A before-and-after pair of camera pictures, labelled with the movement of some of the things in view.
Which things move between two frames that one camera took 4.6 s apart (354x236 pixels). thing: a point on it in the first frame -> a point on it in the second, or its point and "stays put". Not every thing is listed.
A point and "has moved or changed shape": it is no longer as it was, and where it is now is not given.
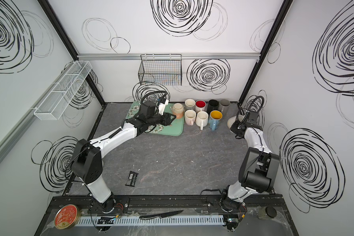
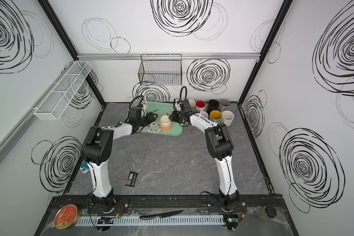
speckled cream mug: (232, 120) -> (228, 116)
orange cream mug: (177, 110) has moved or changed shape
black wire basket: (161, 70) stays put
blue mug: (215, 119) stays put
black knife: (160, 215) stays put
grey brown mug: (224, 106) stays put
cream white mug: (200, 105) stays put
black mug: (213, 104) stays put
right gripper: (234, 126) -> (174, 115)
